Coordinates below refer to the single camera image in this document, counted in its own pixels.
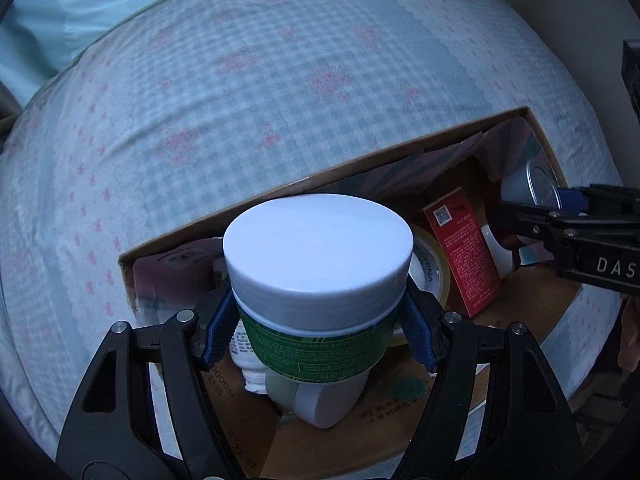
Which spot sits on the silver metal can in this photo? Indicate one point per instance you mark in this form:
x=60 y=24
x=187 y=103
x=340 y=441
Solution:
x=525 y=181

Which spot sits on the round pale blue lid jar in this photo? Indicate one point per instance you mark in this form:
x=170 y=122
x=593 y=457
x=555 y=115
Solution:
x=320 y=245

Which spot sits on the small green jar white lid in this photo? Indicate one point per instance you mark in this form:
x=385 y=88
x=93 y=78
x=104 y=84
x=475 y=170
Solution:
x=320 y=400

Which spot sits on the paper-wrapped cardboard box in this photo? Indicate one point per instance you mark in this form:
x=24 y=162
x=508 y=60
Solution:
x=495 y=385

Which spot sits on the light blue hanging cloth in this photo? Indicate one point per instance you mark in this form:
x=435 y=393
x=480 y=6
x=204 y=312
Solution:
x=75 y=5

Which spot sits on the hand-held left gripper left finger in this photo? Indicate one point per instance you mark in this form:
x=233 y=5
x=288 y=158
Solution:
x=220 y=332

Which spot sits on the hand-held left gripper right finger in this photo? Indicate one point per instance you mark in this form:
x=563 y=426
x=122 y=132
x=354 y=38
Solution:
x=417 y=332

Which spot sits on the yellow tape roll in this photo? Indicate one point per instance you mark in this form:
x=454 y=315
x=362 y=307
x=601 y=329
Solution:
x=436 y=270

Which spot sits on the person's right hand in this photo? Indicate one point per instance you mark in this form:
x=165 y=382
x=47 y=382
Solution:
x=631 y=335

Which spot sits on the white plastic bottle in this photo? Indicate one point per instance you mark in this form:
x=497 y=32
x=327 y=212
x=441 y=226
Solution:
x=245 y=350

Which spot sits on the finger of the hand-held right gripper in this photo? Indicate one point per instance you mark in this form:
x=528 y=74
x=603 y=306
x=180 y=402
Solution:
x=520 y=220
x=572 y=199

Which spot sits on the red carton box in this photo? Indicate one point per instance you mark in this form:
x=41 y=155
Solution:
x=465 y=255

